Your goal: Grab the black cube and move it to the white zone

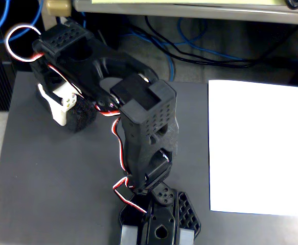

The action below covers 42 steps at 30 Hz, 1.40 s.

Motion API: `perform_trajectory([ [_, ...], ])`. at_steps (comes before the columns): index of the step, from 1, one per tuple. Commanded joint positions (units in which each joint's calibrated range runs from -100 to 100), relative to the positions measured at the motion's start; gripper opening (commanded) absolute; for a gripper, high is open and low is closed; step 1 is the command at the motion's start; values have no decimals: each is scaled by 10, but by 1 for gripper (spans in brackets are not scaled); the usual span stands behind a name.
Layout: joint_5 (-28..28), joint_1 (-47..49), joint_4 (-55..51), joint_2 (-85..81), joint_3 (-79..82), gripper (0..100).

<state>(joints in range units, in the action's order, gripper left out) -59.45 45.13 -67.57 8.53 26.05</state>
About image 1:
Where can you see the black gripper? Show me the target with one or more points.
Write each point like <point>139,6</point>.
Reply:
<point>57,112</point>

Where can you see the black foam cube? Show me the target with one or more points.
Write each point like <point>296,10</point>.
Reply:
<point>82,117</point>

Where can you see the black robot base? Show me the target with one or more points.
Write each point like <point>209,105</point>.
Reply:
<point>187,211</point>

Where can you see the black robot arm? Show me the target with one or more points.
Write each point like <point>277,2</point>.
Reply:
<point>143,143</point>

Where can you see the beige desk side panel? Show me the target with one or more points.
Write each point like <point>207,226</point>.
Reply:
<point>49,21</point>

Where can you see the beige plastic corner cap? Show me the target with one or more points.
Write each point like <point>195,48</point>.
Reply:
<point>58,7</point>

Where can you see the beige desk edge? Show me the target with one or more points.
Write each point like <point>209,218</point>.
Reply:
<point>189,11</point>

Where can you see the white paper sheet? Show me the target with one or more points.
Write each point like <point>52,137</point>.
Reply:
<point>253,153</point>

